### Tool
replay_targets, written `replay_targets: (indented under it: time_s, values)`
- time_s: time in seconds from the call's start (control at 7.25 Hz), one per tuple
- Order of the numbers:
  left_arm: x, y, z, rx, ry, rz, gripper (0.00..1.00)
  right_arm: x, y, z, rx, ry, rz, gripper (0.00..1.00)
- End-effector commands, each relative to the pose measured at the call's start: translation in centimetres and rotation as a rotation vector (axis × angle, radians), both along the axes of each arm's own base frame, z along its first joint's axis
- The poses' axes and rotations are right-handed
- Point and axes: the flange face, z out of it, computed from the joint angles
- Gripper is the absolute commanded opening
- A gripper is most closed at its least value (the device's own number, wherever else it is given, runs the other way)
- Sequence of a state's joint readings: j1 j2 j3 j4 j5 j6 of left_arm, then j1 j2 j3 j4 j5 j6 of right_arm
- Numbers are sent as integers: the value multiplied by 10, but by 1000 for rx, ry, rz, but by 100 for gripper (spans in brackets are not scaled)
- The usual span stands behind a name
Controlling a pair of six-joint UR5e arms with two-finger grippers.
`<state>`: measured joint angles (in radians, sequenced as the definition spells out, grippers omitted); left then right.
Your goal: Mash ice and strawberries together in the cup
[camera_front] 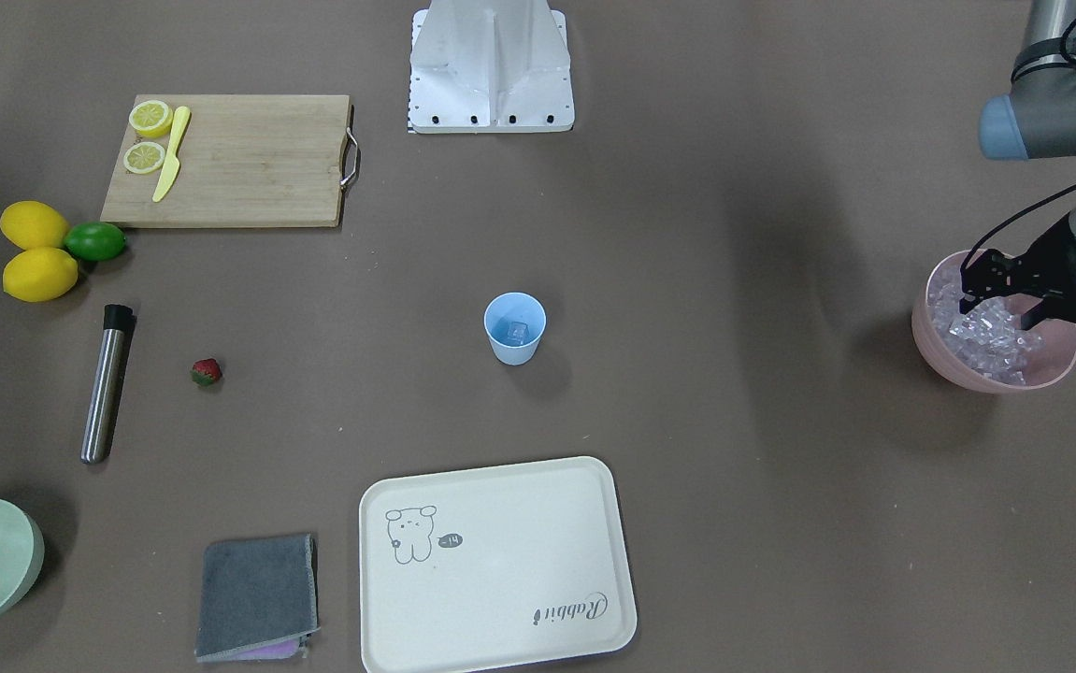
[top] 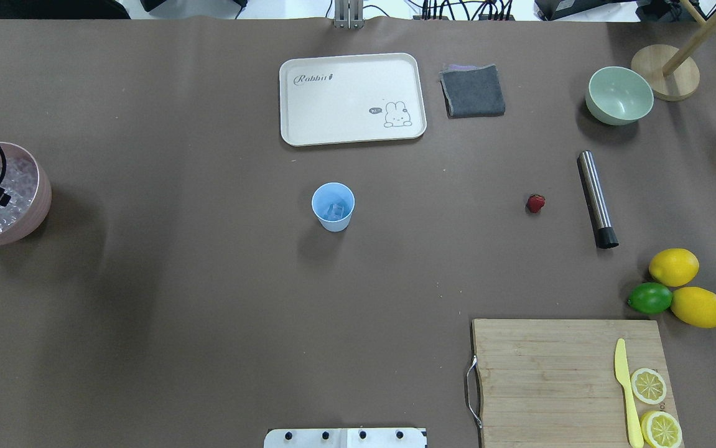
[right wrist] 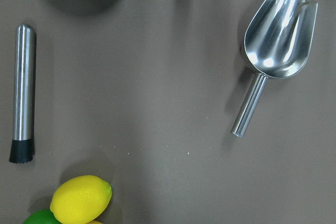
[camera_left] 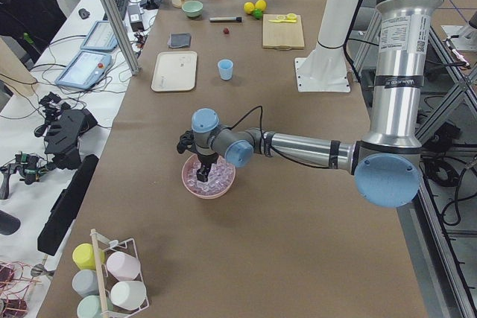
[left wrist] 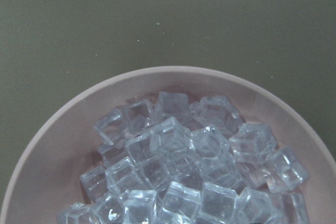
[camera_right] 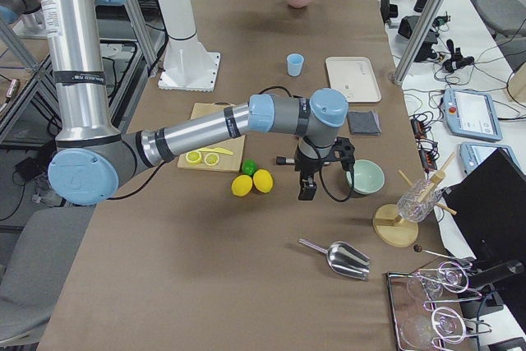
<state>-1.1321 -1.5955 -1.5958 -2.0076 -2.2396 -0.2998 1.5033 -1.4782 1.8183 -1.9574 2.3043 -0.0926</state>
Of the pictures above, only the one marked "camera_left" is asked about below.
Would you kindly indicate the cream rabbit tray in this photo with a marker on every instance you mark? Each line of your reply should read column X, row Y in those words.
column 175, row 71

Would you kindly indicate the pink cup in rack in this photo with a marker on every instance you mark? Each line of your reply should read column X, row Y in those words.
column 123, row 267

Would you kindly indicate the blue teach pendant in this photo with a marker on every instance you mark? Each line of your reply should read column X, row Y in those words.
column 100, row 38
column 85, row 70

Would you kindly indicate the blue teach pendant far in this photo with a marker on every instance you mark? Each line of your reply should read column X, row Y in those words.
column 100, row 38

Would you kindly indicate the light blue cup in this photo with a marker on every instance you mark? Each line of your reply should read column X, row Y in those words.
column 225, row 68

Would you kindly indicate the green lime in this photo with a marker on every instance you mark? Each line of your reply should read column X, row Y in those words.
column 257, row 14

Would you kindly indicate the aluminium frame post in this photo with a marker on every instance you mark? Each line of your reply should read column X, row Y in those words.
column 117, row 25

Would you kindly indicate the grey cup in rack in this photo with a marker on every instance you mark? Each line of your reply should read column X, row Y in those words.
column 85, row 283

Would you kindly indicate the mint green bowl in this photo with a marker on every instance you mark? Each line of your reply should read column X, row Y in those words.
column 192, row 9

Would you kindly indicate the black long case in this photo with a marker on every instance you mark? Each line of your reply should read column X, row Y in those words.
column 66, row 207

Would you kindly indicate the mint cup in rack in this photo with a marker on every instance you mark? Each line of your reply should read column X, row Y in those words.
column 89, row 307

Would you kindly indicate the grey folded cloth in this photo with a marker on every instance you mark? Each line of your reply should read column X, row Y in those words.
column 179, row 40

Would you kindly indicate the yellow plastic knife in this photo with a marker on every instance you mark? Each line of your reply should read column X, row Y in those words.
column 278, row 20

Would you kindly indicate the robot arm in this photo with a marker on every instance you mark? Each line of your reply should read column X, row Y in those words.
column 384, row 161

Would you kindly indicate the yellow lemon upper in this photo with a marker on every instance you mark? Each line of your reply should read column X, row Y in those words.
column 248, row 7

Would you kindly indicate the white wire cup rack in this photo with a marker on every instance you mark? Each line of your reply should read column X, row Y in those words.
column 103, row 248

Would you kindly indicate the yellow lemon near board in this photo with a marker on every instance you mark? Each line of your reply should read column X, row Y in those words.
column 260, row 5

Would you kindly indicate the blue teach pendant near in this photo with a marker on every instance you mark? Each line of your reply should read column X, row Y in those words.
column 85, row 70

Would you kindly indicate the lemon slice upper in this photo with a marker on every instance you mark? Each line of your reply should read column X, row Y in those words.
column 291, row 17

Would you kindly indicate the yellow cup in rack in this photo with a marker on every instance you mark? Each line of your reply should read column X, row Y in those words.
column 84, row 257

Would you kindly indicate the wooden cutting board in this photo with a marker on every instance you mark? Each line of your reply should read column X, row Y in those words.
column 284, row 36

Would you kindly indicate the white cup in rack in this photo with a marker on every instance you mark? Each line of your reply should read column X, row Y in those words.
column 128, row 295

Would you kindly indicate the black computer mouse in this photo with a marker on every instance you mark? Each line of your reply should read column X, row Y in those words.
column 83, row 13

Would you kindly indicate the pink bowl of ice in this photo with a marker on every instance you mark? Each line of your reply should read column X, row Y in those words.
column 220, row 178

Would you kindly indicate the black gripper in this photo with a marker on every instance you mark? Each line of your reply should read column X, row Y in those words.
column 206, row 158

